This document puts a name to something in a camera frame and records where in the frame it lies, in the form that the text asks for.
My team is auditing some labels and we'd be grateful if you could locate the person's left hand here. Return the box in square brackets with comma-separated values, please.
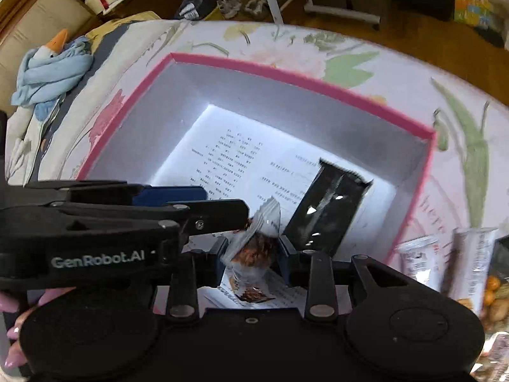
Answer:
[0, 286, 77, 369]

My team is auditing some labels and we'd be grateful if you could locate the clear snack packet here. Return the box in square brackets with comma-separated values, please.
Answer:
[219, 197, 284, 304]

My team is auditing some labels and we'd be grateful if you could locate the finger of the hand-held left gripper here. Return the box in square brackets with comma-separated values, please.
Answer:
[24, 180, 208, 209]
[52, 198, 251, 244]

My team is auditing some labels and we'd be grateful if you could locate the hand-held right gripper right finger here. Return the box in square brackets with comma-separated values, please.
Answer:
[278, 236, 414, 323]

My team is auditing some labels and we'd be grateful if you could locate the black snack packet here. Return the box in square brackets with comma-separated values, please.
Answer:
[284, 158, 374, 256]

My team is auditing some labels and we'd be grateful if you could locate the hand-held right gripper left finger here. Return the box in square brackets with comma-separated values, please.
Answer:
[165, 237, 233, 323]

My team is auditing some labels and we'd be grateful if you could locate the floral bedsheet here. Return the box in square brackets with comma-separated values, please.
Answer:
[0, 16, 509, 382]

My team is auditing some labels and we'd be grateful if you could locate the dark packet with orange print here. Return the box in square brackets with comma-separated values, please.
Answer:
[480, 235, 509, 327]

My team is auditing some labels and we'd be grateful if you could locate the colourful cartoon box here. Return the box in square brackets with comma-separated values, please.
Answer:
[453, 0, 496, 29]

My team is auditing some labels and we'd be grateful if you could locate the white goose plush toy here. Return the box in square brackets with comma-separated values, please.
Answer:
[32, 29, 71, 63]

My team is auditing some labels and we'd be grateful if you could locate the white snack packet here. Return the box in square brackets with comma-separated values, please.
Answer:
[395, 236, 443, 292]

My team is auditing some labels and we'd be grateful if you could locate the printed white paper sheet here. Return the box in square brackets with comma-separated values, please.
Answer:
[151, 105, 398, 311]

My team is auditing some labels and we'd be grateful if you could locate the light blue towel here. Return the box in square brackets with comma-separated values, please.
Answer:
[11, 36, 95, 121]

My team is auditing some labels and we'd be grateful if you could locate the grey yellow quilt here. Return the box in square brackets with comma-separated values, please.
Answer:
[24, 10, 168, 186]

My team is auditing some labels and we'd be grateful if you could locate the pink cardboard box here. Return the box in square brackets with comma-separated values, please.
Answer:
[75, 53, 437, 313]

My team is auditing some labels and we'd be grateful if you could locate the white sneaker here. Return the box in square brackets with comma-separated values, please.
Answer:
[244, 0, 272, 17]
[217, 0, 243, 19]

